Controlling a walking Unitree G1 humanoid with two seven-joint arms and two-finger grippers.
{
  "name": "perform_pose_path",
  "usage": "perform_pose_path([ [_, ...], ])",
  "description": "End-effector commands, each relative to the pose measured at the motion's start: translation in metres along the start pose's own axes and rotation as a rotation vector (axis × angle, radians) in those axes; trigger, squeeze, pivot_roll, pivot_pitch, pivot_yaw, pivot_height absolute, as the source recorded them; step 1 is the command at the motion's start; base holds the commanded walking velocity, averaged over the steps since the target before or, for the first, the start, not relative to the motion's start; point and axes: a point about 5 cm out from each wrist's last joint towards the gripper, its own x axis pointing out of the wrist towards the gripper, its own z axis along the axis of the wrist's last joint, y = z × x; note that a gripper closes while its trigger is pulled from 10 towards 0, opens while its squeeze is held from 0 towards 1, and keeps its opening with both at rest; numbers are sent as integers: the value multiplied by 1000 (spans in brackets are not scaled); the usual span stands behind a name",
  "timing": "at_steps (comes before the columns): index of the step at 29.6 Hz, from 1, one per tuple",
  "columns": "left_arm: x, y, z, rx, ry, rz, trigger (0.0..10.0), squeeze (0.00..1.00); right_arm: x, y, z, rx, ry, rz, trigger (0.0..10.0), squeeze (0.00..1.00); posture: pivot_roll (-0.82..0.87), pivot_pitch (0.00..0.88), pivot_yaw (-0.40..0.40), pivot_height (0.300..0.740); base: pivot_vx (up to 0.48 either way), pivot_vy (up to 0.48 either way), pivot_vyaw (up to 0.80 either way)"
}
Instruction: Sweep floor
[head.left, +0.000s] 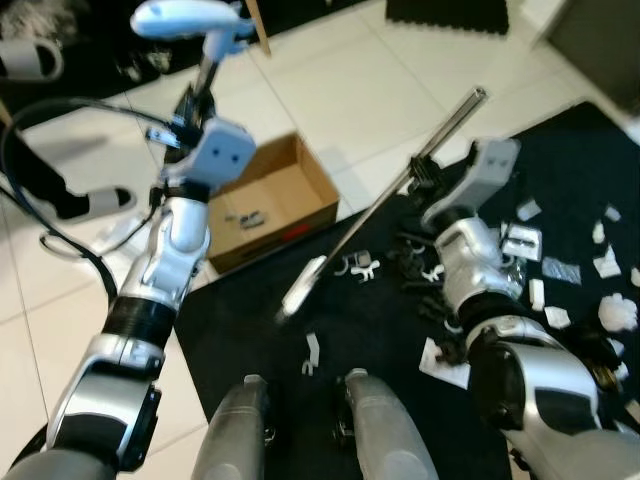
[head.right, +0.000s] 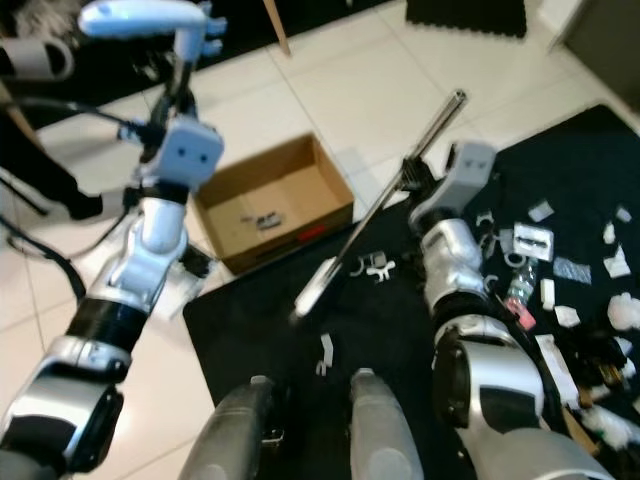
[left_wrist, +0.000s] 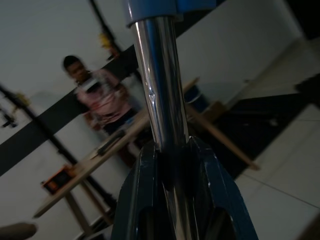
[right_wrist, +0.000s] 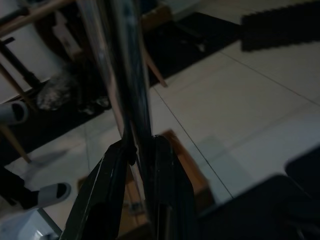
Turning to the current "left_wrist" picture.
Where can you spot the light wooden table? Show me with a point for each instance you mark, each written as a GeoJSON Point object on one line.
{"type": "Point", "coordinates": [82, 170]}

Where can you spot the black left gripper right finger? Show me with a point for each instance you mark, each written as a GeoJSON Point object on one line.
{"type": "Point", "coordinates": [222, 200]}

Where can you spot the black stand pole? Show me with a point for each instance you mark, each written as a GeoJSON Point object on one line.
{"type": "Point", "coordinates": [50, 132]}

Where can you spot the person in pink shirt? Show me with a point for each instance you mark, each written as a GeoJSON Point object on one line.
{"type": "Point", "coordinates": [100, 100]}

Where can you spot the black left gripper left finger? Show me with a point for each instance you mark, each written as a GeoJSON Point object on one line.
{"type": "Point", "coordinates": [135, 200]}

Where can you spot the black pole with yellow item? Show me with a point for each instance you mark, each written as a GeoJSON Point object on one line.
{"type": "Point", "coordinates": [105, 30]}

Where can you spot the brown cardboard box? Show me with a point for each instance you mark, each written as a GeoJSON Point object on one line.
{"type": "Point", "coordinates": [216, 111]}

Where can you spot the orange and black box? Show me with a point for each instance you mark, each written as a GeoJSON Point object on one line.
{"type": "Point", "coordinates": [57, 180]}

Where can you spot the large black floor mat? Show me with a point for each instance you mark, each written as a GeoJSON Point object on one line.
{"type": "Point", "coordinates": [262, 125]}

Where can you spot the blue bucket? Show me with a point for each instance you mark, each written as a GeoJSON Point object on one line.
{"type": "Point", "coordinates": [198, 98]}

